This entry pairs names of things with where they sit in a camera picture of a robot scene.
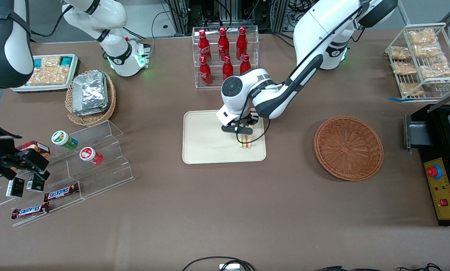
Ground cream rectangular tray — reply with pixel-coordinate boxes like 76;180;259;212
182;109;267;165

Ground round brown wicker basket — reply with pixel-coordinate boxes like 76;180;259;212
313;116;384;182

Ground oval light wicker basket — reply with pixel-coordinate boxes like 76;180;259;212
65;69;117;127

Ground white snack tray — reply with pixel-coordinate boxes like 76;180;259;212
10;53;81;94

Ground red cola bottle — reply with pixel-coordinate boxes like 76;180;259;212
239;53;252;75
222;56;235;81
198;56;213;87
198;30;212;63
235;26;248;60
218;27;230;61

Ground clear acrylic bottle rack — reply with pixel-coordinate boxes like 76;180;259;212
192;25;259;89

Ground clear acrylic stepped display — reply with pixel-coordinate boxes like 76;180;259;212
0;119;136;228

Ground silver foil pack stack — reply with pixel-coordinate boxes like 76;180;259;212
71;70;110;117

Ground red snack can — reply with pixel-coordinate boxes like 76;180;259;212
79;146;104;166

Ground grey metal block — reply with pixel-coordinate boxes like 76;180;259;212
404;114;435;152

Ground green snack can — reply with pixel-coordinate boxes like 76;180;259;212
51;130;79;151

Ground clear bag of biscuits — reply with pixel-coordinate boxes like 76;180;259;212
399;82;425;97
389;46;412;61
392;61;418;76
408;28;438;46
419;56;450;80
413;43;444;59

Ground Snickers chocolate bar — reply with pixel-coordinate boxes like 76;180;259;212
44;183;80;203
11;202;50;220

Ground teal wrapped cracker packs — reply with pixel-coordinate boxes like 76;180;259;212
26;56;73;87

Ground black control box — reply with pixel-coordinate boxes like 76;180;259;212
404;104;450;227

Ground red emergency stop button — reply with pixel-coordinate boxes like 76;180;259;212
426;164;443;180

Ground red brown chocolate box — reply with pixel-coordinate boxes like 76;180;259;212
15;140;51;159

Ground yellow control panel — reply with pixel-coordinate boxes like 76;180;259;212
423;157;450;220

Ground small black box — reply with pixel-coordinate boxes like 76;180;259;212
5;177;25;198
26;172;46;193

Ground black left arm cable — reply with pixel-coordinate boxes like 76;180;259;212
235;0;365;146

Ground aluminium frame with cables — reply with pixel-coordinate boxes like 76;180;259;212
151;0;316;36

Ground black cables with white device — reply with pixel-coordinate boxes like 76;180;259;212
182;256;256;271

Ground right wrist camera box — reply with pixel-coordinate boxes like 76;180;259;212
0;148;51;182

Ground black cable bundle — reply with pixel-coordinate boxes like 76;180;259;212
314;263;443;271

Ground white wire rack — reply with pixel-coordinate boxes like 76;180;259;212
384;22;450;100

